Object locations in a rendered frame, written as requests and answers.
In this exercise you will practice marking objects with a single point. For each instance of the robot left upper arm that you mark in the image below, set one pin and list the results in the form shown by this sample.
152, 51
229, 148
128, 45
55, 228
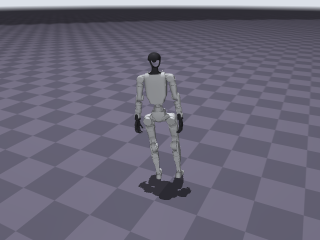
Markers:
139, 87

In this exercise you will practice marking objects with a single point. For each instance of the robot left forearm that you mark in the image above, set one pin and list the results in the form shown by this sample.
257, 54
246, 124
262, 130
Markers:
138, 108

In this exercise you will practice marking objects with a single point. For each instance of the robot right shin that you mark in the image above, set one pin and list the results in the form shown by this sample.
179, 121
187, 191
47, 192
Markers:
177, 156

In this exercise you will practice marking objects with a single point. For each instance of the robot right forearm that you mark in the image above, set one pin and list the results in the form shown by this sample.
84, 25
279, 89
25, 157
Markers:
178, 106

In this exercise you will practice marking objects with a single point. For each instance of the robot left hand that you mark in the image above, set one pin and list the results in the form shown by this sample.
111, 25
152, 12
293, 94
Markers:
137, 124

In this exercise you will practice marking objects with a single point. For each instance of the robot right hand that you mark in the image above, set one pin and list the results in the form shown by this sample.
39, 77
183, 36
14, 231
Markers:
180, 123

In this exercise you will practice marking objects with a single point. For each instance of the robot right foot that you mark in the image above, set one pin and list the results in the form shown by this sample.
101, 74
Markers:
179, 174

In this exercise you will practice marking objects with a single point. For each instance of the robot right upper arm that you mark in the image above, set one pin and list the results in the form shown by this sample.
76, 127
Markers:
172, 84

